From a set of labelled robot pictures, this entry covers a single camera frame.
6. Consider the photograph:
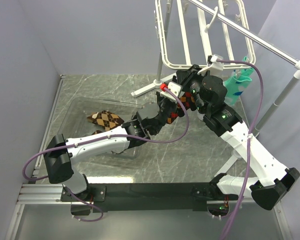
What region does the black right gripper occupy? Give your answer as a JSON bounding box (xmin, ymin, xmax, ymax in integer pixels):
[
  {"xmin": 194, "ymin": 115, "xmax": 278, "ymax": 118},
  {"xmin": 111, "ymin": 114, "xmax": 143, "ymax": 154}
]
[{"xmin": 176, "ymin": 64, "xmax": 211, "ymax": 114}]

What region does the red black argyle sock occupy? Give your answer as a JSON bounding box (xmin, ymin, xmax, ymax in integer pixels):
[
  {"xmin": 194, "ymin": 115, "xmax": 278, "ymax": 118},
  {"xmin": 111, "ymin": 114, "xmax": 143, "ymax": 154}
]
[
  {"xmin": 166, "ymin": 111, "xmax": 185, "ymax": 125},
  {"xmin": 179, "ymin": 92, "xmax": 197, "ymax": 111}
]

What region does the white clip sock hanger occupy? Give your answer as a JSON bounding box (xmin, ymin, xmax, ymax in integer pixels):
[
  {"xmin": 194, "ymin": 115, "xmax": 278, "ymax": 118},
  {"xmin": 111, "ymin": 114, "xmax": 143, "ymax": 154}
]
[{"xmin": 154, "ymin": 0, "xmax": 257, "ymax": 72}]

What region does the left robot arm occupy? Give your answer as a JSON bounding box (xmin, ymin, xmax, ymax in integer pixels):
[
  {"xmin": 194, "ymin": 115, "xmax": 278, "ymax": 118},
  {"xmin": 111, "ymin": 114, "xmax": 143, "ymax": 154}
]
[{"xmin": 43, "ymin": 96, "xmax": 181, "ymax": 201}]

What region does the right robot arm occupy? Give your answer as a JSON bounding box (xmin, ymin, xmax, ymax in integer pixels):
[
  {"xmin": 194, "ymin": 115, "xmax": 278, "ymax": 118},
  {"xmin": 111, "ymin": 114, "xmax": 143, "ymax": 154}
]
[{"xmin": 174, "ymin": 65, "xmax": 300, "ymax": 211}]

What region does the brown argyle sock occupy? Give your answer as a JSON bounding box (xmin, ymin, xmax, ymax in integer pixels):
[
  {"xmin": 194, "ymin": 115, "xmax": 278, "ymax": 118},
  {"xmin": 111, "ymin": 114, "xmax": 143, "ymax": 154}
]
[
  {"xmin": 92, "ymin": 130, "xmax": 103, "ymax": 135},
  {"xmin": 86, "ymin": 110, "xmax": 125, "ymax": 131}
]

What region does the clear plastic bin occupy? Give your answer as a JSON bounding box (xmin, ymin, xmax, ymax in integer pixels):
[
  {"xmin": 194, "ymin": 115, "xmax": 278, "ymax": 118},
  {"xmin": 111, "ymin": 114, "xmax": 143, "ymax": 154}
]
[{"xmin": 58, "ymin": 97, "xmax": 140, "ymax": 163}]

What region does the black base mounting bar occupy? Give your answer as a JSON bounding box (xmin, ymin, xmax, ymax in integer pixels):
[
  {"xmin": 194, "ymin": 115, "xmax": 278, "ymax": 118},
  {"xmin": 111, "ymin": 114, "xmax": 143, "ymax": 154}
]
[{"xmin": 61, "ymin": 182, "xmax": 231, "ymax": 217}]

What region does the silver drying rack stand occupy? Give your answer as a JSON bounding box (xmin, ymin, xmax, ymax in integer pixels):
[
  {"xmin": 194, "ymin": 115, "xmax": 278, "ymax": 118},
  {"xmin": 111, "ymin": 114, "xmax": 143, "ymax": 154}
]
[{"xmin": 130, "ymin": 0, "xmax": 300, "ymax": 176}]

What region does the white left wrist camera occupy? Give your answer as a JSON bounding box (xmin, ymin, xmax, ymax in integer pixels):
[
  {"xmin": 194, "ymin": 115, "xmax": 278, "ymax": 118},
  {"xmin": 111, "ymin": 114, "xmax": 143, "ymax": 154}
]
[{"xmin": 156, "ymin": 81, "xmax": 182, "ymax": 103}]

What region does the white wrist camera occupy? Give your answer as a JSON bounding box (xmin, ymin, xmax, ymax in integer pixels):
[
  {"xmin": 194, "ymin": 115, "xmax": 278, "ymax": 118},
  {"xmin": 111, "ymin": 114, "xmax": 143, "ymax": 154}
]
[
  {"xmin": 197, "ymin": 54, "xmax": 224, "ymax": 76},
  {"xmin": 156, "ymin": 81, "xmax": 182, "ymax": 103}
]

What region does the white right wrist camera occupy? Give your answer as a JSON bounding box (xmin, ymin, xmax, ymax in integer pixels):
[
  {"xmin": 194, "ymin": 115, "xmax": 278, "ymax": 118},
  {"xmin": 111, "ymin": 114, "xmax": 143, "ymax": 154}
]
[{"xmin": 197, "ymin": 54, "xmax": 224, "ymax": 76}]

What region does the aluminium extrusion rail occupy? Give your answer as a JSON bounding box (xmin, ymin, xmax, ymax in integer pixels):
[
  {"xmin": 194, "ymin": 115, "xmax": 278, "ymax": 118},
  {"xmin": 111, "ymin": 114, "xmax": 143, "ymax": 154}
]
[{"xmin": 17, "ymin": 183, "xmax": 253, "ymax": 206}]

